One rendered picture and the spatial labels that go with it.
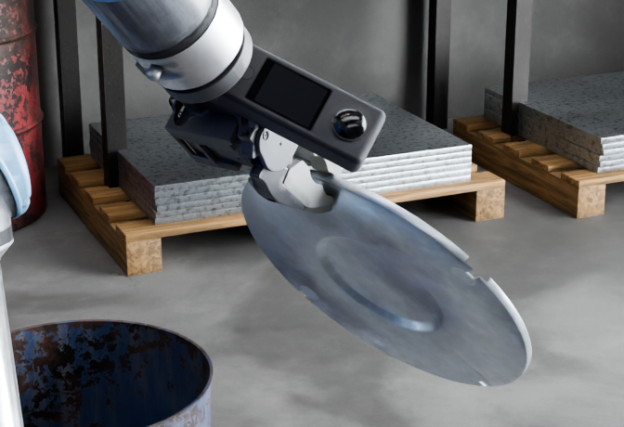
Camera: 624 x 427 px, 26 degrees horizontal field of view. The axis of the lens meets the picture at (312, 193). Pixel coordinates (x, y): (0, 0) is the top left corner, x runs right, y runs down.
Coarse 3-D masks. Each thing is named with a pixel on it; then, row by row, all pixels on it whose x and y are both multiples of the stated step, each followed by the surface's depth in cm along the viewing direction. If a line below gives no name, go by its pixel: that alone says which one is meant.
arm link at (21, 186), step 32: (0, 128) 122; (0, 160) 121; (0, 192) 122; (0, 224) 123; (0, 256) 124; (0, 288) 125; (0, 320) 125; (0, 352) 125; (0, 384) 125; (0, 416) 125
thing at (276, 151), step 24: (240, 48) 93; (144, 72) 97; (240, 72) 93; (192, 96) 93; (216, 96) 93; (168, 120) 101; (192, 120) 100; (216, 120) 99; (240, 120) 98; (192, 144) 102; (216, 144) 99; (240, 144) 98; (264, 144) 98; (288, 144) 100
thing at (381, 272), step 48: (336, 192) 107; (288, 240) 121; (336, 240) 117; (384, 240) 109; (432, 240) 104; (336, 288) 123; (384, 288) 119; (432, 288) 111; (480, 288) 106; (384, 336) 126; (432, 336) 120; (480, 336) 114; (528, 336) 110; (480, 384) 122
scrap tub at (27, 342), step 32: (96, 320) 226; (32, 352) 225; (64, 352) 227; (96, 352) 228; (128, 352) 227; (160, 352) 224; (192, 352) 218; (32, 384) 226; (64, 384) 229; (96, 384) 230; (128, 384) 229; (160, 384) 226; (192, 384) 220; (32, 416) 228; (64, 416) 230; (96, 416) 231; (128, 416) 231; (160, 416) 228; (192, 416) 199
